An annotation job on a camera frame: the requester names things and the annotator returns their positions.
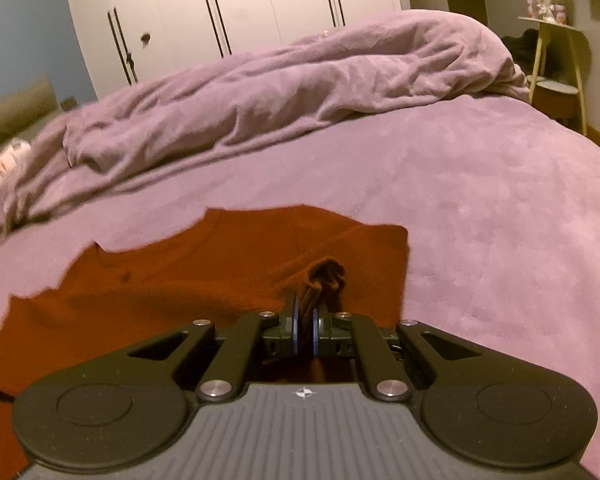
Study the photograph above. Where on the olive green sofa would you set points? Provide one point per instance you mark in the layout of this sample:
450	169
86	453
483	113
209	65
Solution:
15	115

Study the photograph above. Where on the round wooden stool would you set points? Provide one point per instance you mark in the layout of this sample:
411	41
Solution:
560	102

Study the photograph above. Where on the white wardrobe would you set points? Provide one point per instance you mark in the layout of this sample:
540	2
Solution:
230	10

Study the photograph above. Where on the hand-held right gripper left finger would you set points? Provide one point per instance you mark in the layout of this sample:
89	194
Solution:
294	327

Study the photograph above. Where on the dark clothes pile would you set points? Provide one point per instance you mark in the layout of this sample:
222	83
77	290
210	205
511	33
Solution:
522	45

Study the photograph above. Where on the yellow side table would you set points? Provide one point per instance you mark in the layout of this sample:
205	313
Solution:
555	45

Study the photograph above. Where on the purple bed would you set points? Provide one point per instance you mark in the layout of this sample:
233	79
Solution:
480	240

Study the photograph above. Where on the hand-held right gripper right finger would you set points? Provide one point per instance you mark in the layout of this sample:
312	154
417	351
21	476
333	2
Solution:
316	331

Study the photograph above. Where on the purple crumpled duvet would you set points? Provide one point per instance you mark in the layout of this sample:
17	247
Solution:
280	95

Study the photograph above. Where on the rust orange knit sweater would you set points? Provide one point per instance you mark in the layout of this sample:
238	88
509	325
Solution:
190	280

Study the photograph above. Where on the small pink bottles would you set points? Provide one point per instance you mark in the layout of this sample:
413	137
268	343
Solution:
560	14

